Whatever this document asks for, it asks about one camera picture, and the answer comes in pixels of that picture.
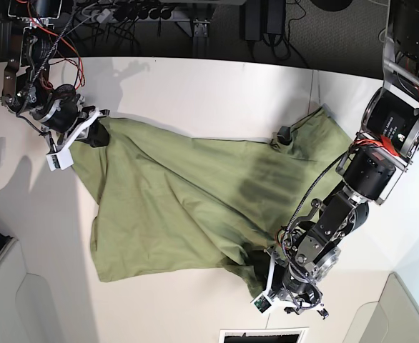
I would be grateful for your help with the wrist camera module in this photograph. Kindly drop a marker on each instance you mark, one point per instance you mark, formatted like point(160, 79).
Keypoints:
point(264, 304)
point(60, 160)

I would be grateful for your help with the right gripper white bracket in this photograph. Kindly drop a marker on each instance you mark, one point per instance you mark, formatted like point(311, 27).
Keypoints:
point(63, 120)

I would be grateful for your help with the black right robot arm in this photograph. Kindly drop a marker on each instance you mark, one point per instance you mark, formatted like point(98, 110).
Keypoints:
point(33, 43)

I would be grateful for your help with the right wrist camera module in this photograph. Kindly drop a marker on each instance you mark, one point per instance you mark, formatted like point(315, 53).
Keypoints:
point(60, 160)

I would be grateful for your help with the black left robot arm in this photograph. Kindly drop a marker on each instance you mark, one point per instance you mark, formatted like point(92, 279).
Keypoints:
point(383, 149)

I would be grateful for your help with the black box under table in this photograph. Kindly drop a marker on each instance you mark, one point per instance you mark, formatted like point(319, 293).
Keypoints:
point(259, 17)

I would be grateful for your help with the green t-shirt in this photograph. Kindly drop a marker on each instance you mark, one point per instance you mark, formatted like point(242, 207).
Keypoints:
point(168, 202)

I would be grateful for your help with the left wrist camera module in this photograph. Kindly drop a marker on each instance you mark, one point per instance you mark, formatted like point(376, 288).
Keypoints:
point(264, 304)

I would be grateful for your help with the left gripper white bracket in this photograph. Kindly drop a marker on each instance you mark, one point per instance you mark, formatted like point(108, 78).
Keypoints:
point(292, 292)

